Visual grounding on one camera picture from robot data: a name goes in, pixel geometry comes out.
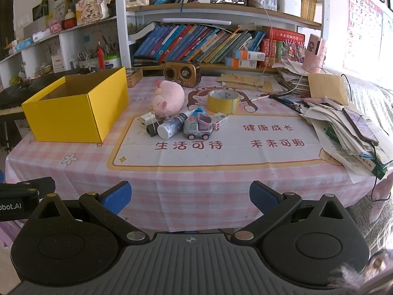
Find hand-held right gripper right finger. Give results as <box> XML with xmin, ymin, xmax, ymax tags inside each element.
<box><xmin>231</xmin><ymin>180</ymin><xmax>349</xmax><ymax>246</ymax></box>

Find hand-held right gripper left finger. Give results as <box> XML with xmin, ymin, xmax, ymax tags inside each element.
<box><xmin>31</xmin><ymin>181</ymin><xmax>150</xmax><ymax>246</ymax></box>

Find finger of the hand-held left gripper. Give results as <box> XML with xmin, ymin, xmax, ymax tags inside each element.
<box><xmin>0</xmin><ymin>177</ymin><xmax>56</xmax><ymax>198</ymax></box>

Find black binder clip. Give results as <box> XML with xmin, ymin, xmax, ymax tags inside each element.
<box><xmin>147</xmin><ymin>112</ymin><xmax>165</xmax><ymax>137</ymax></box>

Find yellow cardboard box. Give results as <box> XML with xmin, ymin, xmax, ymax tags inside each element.
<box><xmin>21</xmin><ymin>67</ymin><xmax>129</xmax><ymax>143</ymax></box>

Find white spray bottle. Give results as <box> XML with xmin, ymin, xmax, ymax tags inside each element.
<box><xmin>157</xmin><ymin>110</ymin><xmax>197</xmax><ymax>140</ymax></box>

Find grey toy truck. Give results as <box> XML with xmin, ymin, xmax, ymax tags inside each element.
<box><xmin>183</xmin><ymin>113</ymin><xmax>215</xmax><ymax>142</ymax></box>

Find yellow tape roll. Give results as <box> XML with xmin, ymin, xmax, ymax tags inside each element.
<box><xmin>207</xmin><ymin>90</ymin><xmax>241</xmax><ymax>115</ymax></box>

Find pink plush pig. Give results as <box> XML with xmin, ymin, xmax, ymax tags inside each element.
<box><xmin>153</xmin><ymin>80</ymin><xmax>185</xmax><ymax>120</ymax></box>

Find person's right forearm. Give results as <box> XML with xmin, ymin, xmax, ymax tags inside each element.
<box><xmin>327</xmin><ymin>218</ymin><xmax>393</xmax><ymax>295</ymax></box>

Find messy pile of papers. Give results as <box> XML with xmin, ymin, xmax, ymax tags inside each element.
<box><xmin>299</xmin><ymin>97</ymin><xmax>392</xmax><ymax>180</ymax></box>

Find black pens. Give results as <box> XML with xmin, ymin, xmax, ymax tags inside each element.
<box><xmin>270</xmin><ymin>95</ymin><xmax>308</xmax><ymax>113</ymax></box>

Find black keyboard piano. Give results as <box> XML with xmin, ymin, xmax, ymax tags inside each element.
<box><xmin>0</xmin><ymin>69</ymin><xmax>89</xmax><ymax>116</ymax></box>

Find brown paper envelopes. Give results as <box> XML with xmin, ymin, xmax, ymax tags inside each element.
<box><xmin>217</xmin><ymin>73</ymin><xmax>286</xmax><ymax>94</ymax></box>

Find wooden chessboard box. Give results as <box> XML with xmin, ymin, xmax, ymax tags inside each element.
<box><xmin>125</xmin><ymin>68</ymin><xmax>143</xmax><ymax>88</ymax></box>

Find stack of papers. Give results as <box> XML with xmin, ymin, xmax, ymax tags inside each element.
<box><xmin>276</xmin><ymin>58</ymin><xmax>334</xmax><ymax>97</ymax></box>

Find purple patterned smartphone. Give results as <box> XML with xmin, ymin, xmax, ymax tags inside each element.
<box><xmin>341</xmin><ymin>107</ymin><xmax>379</xmax><ymax>146</ymax></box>

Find kraft envelope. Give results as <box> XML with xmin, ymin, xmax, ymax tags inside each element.
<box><xmin>308</xmin><ymin>73</ymin><xmax>350</xmax><ymax>106</ymax></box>

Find white red printed box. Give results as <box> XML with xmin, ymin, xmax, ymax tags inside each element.
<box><xmin>51</xmin><ymin>55</ymin><xmax>65</xmax><ymax>73</ymax></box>

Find green lid tub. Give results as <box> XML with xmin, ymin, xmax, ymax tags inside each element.
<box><xmin>103</xmin><ymin>55</ymin><xmax>122</xmax><ymax>69</ymax></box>

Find orange white carton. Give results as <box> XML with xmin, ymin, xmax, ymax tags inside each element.
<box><xmin>225</xmin><ymin>57</ymin><xmax>258</xmax><ymax>69</ymax></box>
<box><xmin>235</xmin><ymin>49</ymin><xmax>266</xmax><ymax>62</ymax></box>

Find black stapler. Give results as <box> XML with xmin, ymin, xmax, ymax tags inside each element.
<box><xmin>132</xmin><ymin>56</ymin><xmax>160</xmax><ymax>67</ymax></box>

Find brown retro radio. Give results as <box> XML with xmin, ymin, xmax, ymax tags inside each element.
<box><xmin>163</xmin><ymin>61</ymin><xmax>201</xmax><ymax>87</ymax></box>

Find cluttered pen holder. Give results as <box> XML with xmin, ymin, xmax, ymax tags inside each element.
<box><xmin>77</xmin><ymin>47</ymin><xmax>102</xmax><ymax>68</ymax></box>

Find printed bedsheet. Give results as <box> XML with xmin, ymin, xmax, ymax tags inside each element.
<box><xmin>344</xmin><ymin>74</ymin><xmax>393</xmax><ymax>252</ymax></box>

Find blue tissue pack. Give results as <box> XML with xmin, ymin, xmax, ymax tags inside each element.
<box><xmin>14</xmin><ymin>37</ymin><xmax>34</xmax><ymax>51</ymax></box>

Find white shelf unit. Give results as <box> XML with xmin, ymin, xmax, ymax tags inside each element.
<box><xmin>0</xmin><ymin>15</ymin><xmax>123</xmax><ymax>89</ymax></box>

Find white tissue pack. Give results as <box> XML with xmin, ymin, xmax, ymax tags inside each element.
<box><xmin>32</xmin><ymin>28</ymin><xmax>51</xmax><ymax>42</ymax></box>

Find grey box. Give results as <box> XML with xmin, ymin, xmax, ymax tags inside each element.
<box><xmin>23</xmin><ymin>15</ymin><xmax>51</xmax><ymax>37</ymax></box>

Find red flat box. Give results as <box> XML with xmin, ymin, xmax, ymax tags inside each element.
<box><xmin>266</xmin><ymin>27</ymin><xmax>306</xmax><ymax>45</ymax></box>

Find open white book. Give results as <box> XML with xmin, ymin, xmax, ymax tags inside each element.
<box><xmin>127</xmin><ymin>21</ymin><xmax>155</xmax><ymax>42</ymax></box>

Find row of leaning books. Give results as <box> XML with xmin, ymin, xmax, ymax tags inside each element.
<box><xmin>133</xmin><ymin>23</ymin><xmax>267</xmax><ymax>65</ymax></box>

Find red round doll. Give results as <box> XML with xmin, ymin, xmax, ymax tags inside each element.
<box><xmin>63</xmin><ymin>9</ymin><xmax>77</xmax><ymax>30</ymax></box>

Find white wooden bookshelf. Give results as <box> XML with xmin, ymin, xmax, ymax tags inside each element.
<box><xmin>115</xmin><ymin>0</ymin><xmax>330</xmax><ymax>74</ymax></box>

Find white lamp bar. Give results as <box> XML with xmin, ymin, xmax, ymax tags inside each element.
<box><xmin>160</xmin><ymin>18</ymin><xmax>232</xmax><ymax>26</ymax></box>

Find white charging cable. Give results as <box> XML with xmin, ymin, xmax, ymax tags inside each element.
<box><xmin>246</xmin><ymin>0</ymin><xmax>323</xmax><ymax>94</ymax></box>

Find alphabet wall poster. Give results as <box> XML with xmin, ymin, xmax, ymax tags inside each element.
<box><xmin>343</xmin><ymin>0</ymin><xmax>384</xmax><ymax>74</ymax></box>

